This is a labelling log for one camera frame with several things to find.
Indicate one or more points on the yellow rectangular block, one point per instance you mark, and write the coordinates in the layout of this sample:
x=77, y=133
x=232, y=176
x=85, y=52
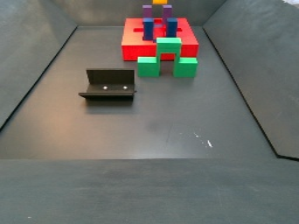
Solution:
x=159, y=1

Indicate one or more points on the red board with slots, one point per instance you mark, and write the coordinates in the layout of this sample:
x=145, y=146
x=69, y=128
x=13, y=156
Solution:
x=135, y=47

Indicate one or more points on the green arch block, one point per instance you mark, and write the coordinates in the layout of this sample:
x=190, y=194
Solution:
x=185, y=66

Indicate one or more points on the dark blue U block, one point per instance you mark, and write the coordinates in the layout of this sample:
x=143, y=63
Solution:
x=167, y=27

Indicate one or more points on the purple U block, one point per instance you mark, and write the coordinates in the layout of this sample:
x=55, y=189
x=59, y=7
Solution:
x=167, y=13

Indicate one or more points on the black U-shaped bracket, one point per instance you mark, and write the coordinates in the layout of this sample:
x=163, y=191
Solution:
x=110, y=83

